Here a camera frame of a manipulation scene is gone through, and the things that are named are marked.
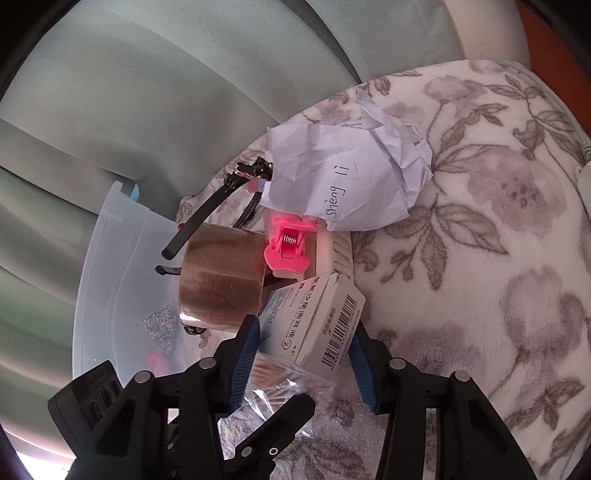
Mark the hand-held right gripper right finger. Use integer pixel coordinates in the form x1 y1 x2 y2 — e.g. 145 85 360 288
347 323 539 480

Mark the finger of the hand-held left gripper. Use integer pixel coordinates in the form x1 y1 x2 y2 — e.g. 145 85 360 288
224 394 317 480

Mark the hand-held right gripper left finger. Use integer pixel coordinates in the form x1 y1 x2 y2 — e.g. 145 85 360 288
65 315 264 480

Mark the clear bag of cotton swabs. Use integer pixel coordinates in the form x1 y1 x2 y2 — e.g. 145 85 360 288
217 351 335 439

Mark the white medicine box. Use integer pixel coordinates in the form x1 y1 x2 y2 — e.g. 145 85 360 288
259 271 366 370

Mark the brown packing tape roll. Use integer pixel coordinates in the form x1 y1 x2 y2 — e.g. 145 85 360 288
178 224 269 330

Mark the cream plastic hair clip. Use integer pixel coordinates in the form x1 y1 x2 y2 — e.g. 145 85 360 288
272 226 354 280

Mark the clear plastic storage container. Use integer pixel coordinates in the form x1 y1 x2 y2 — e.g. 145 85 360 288
71 180 269 407

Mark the white paper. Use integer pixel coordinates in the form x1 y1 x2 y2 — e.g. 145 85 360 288
261 88 435 232

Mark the leopard print scrunchie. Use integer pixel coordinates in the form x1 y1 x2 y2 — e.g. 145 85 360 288
141 307 178 356

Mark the pink plastic hair clip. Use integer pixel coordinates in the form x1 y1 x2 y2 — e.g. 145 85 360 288
263 215 321 273

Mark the grey floral blanket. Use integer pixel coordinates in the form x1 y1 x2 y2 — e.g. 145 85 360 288
178 60 591 480

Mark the black studded headband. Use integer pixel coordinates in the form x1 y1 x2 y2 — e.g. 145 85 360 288
154 157 274 278

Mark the pale green curtain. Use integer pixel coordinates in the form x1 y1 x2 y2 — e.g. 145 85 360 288
0 0 532 407

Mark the cream pillow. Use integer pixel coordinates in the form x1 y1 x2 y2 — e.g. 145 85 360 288
441 0 529 70

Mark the brown wooden headboard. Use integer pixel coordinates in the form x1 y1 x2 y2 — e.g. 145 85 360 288
517 0 555 79

